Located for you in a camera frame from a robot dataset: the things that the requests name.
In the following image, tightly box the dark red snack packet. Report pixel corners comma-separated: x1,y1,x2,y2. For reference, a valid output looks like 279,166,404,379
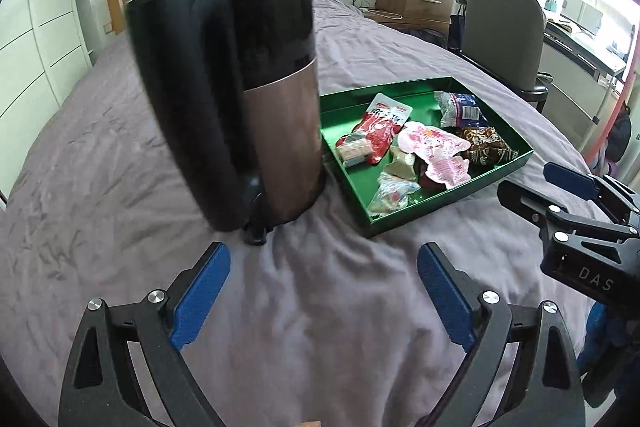
417,159,451,190

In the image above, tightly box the pink cartoon snack packet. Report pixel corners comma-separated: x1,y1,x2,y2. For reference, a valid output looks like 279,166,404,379
397,122,473,186

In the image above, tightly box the small red clear-window packet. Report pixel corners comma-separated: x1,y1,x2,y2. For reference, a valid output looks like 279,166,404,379
335,133,373,168

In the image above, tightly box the grey office chair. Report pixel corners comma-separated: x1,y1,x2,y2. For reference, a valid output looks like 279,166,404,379
457,0,553,108

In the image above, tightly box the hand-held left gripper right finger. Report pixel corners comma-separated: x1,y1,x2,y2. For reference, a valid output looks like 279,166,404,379
416,241,586,427

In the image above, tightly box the person's right hand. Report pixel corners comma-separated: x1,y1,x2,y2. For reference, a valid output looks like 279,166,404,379
575,302,626,373

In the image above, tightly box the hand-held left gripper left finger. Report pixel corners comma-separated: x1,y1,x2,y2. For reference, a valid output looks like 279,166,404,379
59,241,232,427

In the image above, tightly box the brown gold oatmeal packet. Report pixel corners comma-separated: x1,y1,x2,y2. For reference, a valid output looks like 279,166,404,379
457,126,521,168

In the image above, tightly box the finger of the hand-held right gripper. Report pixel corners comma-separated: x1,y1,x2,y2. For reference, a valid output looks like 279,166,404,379
544,162,640,220
497,179,626,240

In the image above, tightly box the white wardrobe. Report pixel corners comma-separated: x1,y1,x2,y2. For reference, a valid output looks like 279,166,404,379
0,0,93,122

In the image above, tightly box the red and white snack packet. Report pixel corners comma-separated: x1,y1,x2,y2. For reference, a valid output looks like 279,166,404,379
350,93,413,165

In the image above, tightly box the small beige snack packet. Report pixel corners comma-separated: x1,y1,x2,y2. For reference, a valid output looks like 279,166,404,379
382,147,418,182

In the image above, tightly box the green tray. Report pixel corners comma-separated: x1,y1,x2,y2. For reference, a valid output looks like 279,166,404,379
318,76,535,239

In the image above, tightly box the clear candy packet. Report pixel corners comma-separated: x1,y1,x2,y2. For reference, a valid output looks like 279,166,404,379
367,172,422,217

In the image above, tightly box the blue and white snack bag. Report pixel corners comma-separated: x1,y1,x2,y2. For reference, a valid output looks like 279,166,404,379
433,91,488,128

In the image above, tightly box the white desk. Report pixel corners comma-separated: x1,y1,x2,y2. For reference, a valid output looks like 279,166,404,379
537,19,631,125

